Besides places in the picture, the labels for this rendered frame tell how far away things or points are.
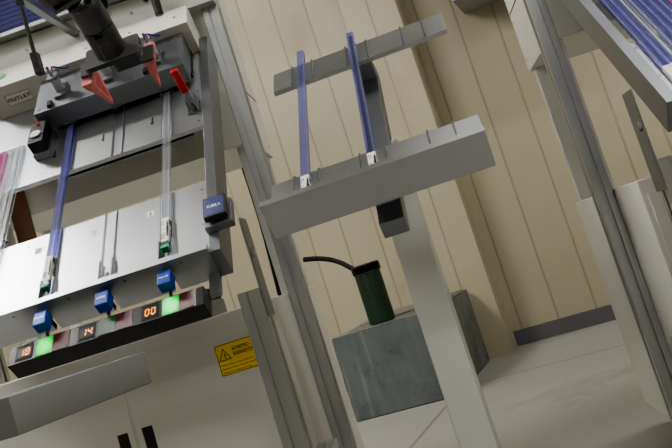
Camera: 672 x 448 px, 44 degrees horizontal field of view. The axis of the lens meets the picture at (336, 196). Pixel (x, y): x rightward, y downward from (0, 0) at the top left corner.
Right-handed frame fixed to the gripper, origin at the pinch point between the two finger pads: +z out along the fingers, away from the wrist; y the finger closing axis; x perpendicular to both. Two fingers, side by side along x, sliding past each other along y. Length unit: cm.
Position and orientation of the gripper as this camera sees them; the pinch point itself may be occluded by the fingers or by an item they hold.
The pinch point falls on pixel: (133, 90)
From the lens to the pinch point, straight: 160.8
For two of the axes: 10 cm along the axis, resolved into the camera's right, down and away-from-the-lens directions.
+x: 1.8, 6.6, -7.3
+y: -9.4, 3.2, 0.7
